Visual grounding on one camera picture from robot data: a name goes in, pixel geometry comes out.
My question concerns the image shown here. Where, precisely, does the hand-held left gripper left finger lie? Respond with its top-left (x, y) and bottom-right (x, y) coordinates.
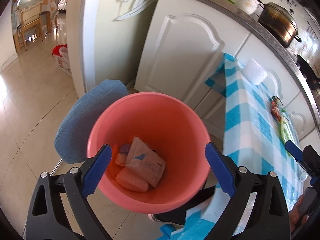
top-left (24, 144), bottom-right (112, 240)

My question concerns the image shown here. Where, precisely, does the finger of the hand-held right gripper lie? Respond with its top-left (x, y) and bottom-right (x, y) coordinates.
top-left (285, 140), bottom-right (320, 180)

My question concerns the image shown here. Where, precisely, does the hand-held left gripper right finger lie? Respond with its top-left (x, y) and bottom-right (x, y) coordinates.
top-left (205, 142), bottom-right (292, 240)

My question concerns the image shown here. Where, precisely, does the green clear plastic wrapper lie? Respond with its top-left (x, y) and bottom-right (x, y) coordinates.
top-left (279, 115), bottom-right (294, 144)

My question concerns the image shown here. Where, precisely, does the small pale wrapper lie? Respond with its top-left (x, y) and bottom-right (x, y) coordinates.
top-left (115, 152), bottom-right (129, 167)

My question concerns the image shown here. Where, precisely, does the bumpy foam pad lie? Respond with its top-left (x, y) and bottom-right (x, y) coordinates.
top-left (115, 167), bottom-right (149, 193)

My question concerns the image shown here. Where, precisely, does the white paper package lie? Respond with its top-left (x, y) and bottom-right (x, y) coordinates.
top-left (125, 137), bottom-right (166, 188)

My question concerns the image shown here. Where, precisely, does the red snack wrapper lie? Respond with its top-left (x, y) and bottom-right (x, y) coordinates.
top-left (269, 95), bottom-right (285, 120)

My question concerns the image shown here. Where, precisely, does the pink plastic bucket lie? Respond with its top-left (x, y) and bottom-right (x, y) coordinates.
top-left (87, 92), bottom-right (212, 214)

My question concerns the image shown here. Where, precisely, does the white sponge block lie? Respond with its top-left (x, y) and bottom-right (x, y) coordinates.
top-left (243, 58), bottom-right (268, 85)

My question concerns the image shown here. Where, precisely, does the person's right hand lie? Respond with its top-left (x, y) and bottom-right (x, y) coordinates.
top-left (287, 194), bottom-right (312, 232)

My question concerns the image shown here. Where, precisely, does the white arched cabinet door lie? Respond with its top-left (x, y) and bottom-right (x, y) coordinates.
top-left (287, 92), bottom-right (315, 140)
top-left (202, 32), bottom-right (295, 120)
top-left (135, 0), bottom-right (252, 120)

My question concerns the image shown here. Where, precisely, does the blue white checked tablecloth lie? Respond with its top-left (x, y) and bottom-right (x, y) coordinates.
top-left (160, 52), bottom-right (310, 240)

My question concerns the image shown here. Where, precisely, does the black wok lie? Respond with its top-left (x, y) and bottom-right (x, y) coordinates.
top-left (296, 54), bottom-right (320, 90)

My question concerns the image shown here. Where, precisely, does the red white basket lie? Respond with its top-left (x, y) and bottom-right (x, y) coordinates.
top-left (52, 44), bottom-right (73, 77)

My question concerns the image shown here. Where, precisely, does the large dark lidded pot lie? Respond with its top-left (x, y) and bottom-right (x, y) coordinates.
top-left (257, 2), bottom-right (303, 48)

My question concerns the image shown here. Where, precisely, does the wooden chair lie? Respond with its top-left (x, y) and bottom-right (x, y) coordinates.
top-left (12, 5), bottom-right (54, 52)

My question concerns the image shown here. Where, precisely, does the white ceramic bowl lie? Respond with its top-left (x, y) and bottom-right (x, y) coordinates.
top-left (229, 0), bottom-right (264, 14)

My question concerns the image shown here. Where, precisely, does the dining table with patterned cloth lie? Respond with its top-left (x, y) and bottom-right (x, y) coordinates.
top-left (12, 0), bottom-right (58, 15)

